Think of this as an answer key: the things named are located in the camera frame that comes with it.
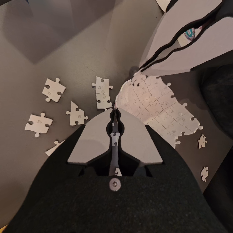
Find loose white puzzle pieces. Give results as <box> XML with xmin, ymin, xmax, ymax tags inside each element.
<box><xmin>92</xmin><ymin>76</ymin><xmax>114</xmax><ymax>112</ymax></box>

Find person's dark clothing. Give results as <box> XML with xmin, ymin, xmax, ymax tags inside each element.
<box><xmin>199</xmin><ymin>66</ymin><xmax>233</xmax><ymax>204</ymax></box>

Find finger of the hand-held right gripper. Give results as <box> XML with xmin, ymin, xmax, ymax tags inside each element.
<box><xmin>140</xmin><ymin>0</ymin><xmax>223</xmax><ymax>68</ymax></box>
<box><xmin>140</xmin><ymin>17</ymin><xmax>233</xmax><ymax>77</ymax></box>

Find printed instruction sheet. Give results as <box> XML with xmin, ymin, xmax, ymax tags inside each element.
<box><xmin>157</xmin><ymin>0</ymin><xmax>203</xmax><ymax>41</ymax></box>

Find white puzzle piece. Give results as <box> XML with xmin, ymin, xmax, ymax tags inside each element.
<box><xmin>200</xmin><ymin>166</ymin><xmax>210</xmax><ymax>182</ymax></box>
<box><xmin>197</xmin><ymin>134</ymin><xmax>208</xmax><ymax>149</ymax></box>
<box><xmin>45</xmin><ymin>140</ymin><xmax>66</xmax><ymax>157</ymax></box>
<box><xmin>25</xmin><ymin>113</ymin><xmax>54</xmax><ymax>138</ymax></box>
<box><xmin>66</xmin><ymin>101</ymin><xmax>89</xmax><ymax>126</ymax></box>
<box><xmin>42</xmin><ymin>77</ymin><xmax>67</xmax><ymax>103</ymax></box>

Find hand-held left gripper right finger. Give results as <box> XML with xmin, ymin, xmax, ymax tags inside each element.
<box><xmin>117</xmin><ymin>108</ymin><xmax>163</xmax><ymax>166</ymax></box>

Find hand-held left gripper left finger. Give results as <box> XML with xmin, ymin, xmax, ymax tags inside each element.
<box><xmin>67</xmin><ymin>109</ymin><xmax>116</xmax><ymax>166</ymax></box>

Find partly built white puzzle ball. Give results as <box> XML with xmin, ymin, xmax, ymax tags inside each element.
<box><xmin>109</xmin><ymin>73</ymin><xmax>203</xmax><ymax>175</ymax></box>

